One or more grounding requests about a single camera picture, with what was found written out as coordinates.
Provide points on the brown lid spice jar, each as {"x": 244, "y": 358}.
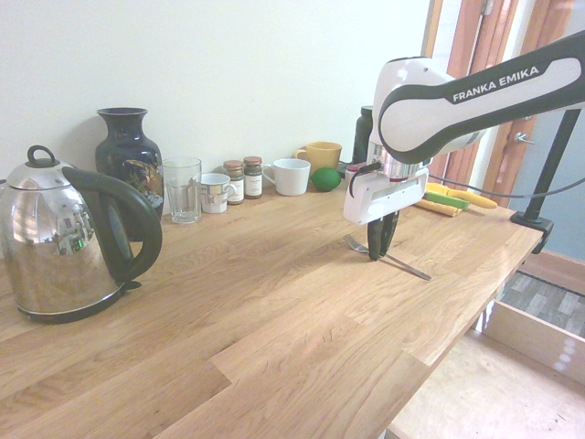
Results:
{"x": 252, "y": 179}
{"x": 234, "y": 183}

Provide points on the black camera clamp stand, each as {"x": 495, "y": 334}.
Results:
{"x": 532, "y": 221}

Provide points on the yellow mug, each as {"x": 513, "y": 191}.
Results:
{"x": 324, "y": 154}

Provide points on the yellow banana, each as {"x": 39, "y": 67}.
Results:
{"x": 480, "y": 200}

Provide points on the small patterned white cup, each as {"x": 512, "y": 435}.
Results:
{"x": 212, "y": 194}

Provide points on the green lime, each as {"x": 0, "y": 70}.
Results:
{"x": 326, "y": 179}

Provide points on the black protein powder tub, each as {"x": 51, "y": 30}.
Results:
{"x": 363, "y": 132}

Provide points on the plain white mug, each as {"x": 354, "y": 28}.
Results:
{"x": 290, "y": 178}

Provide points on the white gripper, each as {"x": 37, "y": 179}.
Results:
{"x": 388, "y": 196}

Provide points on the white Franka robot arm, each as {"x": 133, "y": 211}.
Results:
{"x": 480, "y": 105}

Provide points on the shiny steel electric kettle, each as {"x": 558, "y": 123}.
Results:
{"x": 55, "y": 238}

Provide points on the dark blue painted vase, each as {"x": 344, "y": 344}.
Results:
{"x": 128, "y": 155}

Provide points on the large wooden open drawer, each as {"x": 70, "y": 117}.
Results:
{"x": 480, "y": 388}

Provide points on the silver metal fork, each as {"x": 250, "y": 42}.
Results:
{"x": 411, "y": 270}

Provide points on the yellow folded cloth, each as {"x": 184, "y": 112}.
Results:
{"x": 439, "y": 209}

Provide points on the clear glass tumbler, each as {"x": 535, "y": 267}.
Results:
{"x": 183, "y": 192}

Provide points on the orange wooden door frame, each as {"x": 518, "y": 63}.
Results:
{"x": 471, "y": 27}

